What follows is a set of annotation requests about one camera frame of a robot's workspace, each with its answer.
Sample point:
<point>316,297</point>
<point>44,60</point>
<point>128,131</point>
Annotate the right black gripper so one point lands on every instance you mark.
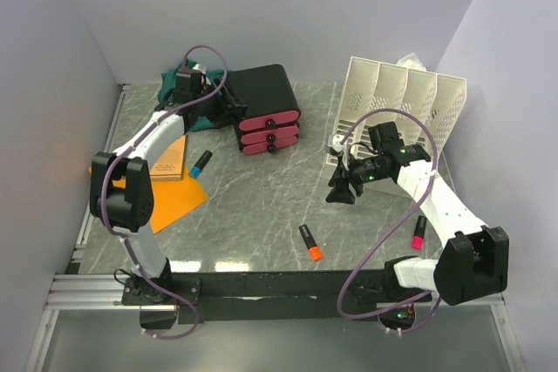
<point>341,192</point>

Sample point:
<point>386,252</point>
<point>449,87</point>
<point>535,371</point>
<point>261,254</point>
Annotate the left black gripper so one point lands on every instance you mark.
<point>227,104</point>

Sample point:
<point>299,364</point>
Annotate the blue highlighter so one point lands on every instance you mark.
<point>200,164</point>

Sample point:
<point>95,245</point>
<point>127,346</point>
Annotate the black drawer organizer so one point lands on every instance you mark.
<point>265,90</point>

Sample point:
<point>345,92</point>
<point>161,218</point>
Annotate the orange highlighter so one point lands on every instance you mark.
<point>310,243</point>

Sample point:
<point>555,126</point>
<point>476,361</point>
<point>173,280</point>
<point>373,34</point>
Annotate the orange book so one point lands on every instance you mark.
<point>170,166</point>

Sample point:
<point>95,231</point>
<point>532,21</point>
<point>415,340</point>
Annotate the pink highlighter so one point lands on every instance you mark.
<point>419,232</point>

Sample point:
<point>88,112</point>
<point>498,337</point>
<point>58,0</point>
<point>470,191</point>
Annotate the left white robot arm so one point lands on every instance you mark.
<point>121,193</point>

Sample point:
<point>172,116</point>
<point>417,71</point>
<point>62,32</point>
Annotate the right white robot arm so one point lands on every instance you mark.
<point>474,259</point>

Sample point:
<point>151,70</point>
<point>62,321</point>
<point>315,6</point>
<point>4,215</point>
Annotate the green cloth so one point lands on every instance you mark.
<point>174,84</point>

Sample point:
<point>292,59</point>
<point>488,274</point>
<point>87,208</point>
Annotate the orange folder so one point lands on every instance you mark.
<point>173,199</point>

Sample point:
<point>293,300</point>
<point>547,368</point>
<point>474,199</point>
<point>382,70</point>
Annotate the black base beam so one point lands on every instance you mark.
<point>242,296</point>

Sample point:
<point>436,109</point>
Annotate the white file rack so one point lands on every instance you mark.
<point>420,102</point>

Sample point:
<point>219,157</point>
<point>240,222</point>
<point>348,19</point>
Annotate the white crumpled paper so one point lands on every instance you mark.
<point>411,61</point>

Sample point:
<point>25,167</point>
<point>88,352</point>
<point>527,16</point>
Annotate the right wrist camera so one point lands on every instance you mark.
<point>339,148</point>

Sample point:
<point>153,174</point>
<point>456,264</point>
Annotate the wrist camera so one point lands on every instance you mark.
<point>339,148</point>
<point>191,68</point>

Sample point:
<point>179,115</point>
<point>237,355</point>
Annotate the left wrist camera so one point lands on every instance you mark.
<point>191,68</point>

